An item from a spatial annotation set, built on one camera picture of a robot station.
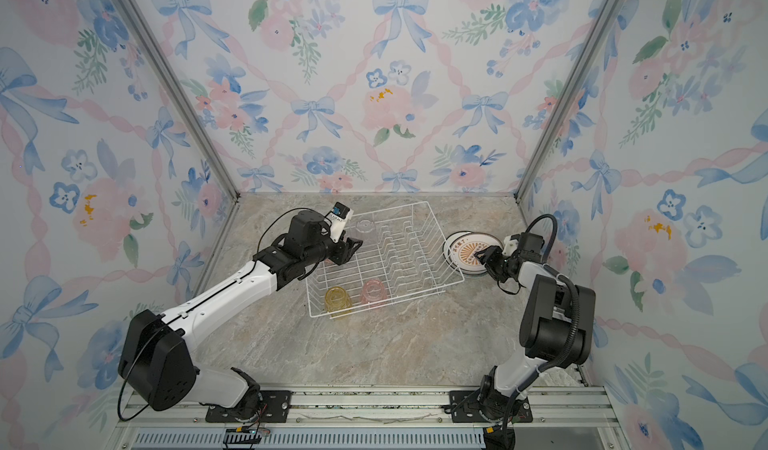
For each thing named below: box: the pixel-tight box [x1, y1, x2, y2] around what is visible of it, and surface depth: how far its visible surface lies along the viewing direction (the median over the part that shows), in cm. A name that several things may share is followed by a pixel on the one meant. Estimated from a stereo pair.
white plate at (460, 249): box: [442, 231, 503, 274], surface depth 102 cm
